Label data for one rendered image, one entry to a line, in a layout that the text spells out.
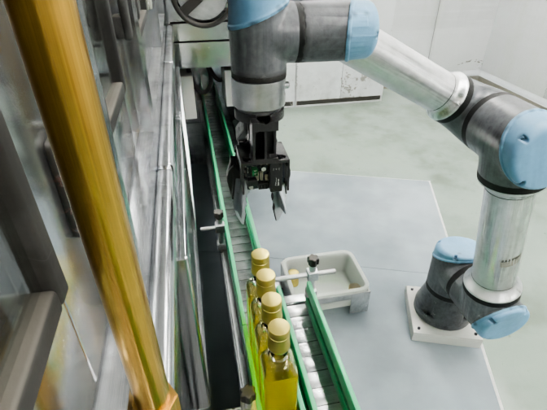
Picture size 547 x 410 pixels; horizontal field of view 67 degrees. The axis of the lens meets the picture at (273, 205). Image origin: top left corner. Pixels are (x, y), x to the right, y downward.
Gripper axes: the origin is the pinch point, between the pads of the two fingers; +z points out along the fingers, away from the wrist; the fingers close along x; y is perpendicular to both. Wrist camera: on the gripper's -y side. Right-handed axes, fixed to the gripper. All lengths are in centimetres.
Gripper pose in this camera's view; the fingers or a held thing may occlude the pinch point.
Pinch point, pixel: (259, 213)
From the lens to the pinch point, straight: 71.7
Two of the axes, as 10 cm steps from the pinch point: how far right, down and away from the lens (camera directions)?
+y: 1.9, 5.5, -8.2
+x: 9.8, -1.0, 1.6
